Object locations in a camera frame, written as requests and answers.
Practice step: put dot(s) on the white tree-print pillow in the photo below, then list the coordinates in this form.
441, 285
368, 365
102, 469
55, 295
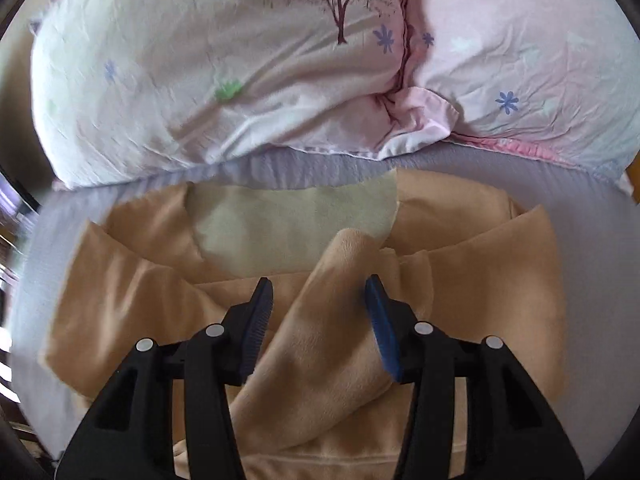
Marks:
124, 89

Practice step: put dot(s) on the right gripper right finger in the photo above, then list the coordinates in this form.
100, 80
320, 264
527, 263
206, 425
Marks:
513, 432

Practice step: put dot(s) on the lavender bed sheet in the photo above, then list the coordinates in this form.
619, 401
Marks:
597, 226

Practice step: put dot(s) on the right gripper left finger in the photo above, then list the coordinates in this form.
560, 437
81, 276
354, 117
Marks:
127, 432

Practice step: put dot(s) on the tan fleece garment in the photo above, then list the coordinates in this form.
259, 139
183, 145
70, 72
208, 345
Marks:
319, 404

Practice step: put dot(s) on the pink floral pillow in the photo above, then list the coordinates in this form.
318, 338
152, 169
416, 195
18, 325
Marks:
552, 80

